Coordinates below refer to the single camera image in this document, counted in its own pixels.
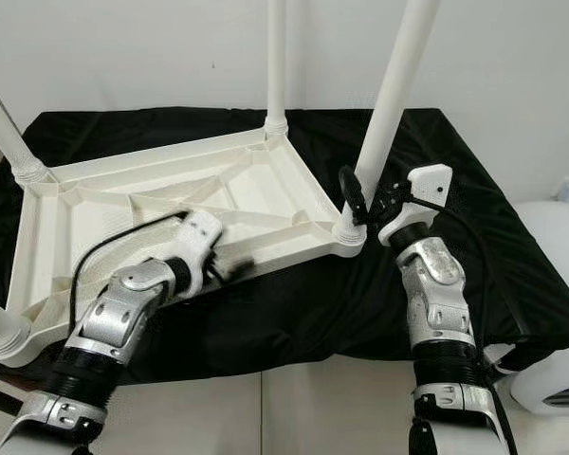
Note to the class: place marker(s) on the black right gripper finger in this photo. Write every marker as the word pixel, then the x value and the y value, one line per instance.
pixel 352 194

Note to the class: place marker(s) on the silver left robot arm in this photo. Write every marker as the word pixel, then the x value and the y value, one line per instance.
pixel 114 322

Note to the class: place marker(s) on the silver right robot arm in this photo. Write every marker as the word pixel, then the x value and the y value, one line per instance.
pixel 436 294

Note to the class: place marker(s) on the black tablecloth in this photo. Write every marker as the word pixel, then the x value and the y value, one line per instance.
pixel 493 284

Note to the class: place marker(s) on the white rounded plastic appliance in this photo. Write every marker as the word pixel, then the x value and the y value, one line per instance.
pixel 555 284

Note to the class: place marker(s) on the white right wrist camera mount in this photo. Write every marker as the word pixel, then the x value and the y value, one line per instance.
pixel 422 190

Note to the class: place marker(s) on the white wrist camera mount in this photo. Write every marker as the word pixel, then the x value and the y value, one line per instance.
pixel 199 232
pixel 422 190

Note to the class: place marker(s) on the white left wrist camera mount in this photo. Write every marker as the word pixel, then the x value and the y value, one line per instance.
pixel 199 232

